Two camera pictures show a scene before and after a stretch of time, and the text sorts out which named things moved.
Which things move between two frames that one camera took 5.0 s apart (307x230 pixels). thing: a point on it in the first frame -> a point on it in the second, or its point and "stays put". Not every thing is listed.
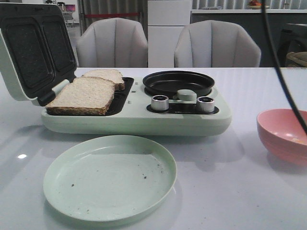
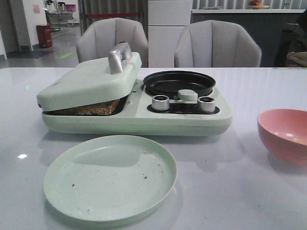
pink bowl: [283, 136] stays put
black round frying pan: [169, 83] stays put
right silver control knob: [205, 104] stays put
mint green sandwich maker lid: [37, 55] -> [93, 80]
